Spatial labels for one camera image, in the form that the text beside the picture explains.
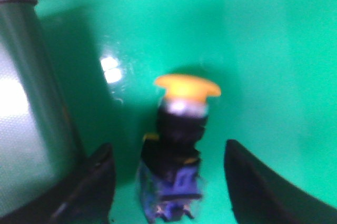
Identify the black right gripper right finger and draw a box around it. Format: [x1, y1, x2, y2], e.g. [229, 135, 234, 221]
[224, 139, 336, 223]

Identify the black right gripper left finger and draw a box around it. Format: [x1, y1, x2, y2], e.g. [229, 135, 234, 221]
[1, 143, 116, 223]

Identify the yellow mushroom push button switch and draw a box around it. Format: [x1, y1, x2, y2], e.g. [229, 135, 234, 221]
[137, 74, 221, 223]

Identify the green conveyor belt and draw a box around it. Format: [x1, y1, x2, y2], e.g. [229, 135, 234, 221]
[36, 0, 336, 223]

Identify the aluminium conveyor frame rail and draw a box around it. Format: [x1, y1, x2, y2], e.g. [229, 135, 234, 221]
[1, 0, 82, 216]

